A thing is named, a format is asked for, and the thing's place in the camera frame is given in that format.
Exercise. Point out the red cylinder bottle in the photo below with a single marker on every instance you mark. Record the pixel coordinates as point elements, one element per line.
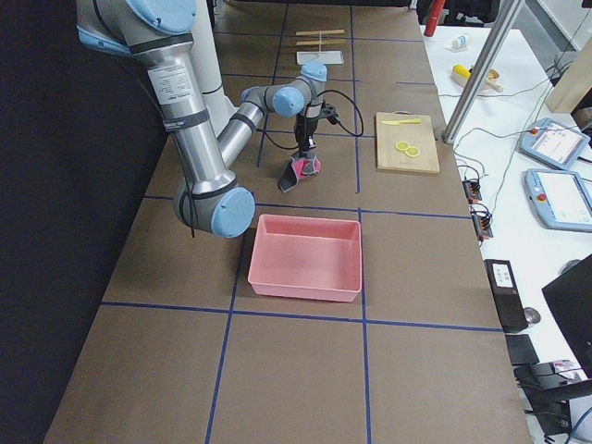
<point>433,17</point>

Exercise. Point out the pink plastic bin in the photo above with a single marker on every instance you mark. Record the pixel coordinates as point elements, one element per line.
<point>307,258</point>

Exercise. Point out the grey cleaning cloth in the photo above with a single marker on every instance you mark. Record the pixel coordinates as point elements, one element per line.
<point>298,168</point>

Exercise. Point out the yellow plastic knife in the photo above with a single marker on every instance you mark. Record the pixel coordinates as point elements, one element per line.
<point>408,121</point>

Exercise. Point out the wooden rack rod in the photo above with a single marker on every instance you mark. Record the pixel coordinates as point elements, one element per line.
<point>321,43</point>
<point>320,32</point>

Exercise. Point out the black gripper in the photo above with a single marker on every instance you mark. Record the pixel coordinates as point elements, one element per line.
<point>305,129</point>

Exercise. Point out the bamboo cutting board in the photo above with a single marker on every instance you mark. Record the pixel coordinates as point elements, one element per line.
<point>421,136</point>

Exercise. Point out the near teach pendant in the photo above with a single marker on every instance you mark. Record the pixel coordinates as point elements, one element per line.
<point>559,198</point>

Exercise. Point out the outer wooden rack rod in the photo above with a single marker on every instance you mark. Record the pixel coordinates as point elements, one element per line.
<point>320,32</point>

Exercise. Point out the front lemon slice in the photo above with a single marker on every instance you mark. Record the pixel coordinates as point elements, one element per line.
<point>413,152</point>

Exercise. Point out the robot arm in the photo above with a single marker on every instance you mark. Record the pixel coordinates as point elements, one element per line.
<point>174,42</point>

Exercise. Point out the rear lemon slice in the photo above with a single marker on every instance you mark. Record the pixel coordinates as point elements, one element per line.
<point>402,146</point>

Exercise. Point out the inner wooden rack rod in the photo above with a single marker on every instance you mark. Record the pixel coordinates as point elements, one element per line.
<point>321,43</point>

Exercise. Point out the lemon slice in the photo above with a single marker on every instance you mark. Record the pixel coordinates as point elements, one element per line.
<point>413,152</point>
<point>402,146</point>

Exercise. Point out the far teach pendant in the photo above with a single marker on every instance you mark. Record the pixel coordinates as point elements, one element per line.
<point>553,144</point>

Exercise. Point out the black box with label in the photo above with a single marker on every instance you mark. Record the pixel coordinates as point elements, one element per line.
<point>505,295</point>

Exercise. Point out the aluminium frame post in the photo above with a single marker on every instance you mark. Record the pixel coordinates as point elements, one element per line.
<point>508,13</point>

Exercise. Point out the teach pendant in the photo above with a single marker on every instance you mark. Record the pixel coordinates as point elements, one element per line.
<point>559,198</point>
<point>553,144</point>

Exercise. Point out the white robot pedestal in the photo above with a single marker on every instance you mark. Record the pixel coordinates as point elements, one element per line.
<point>205,63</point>

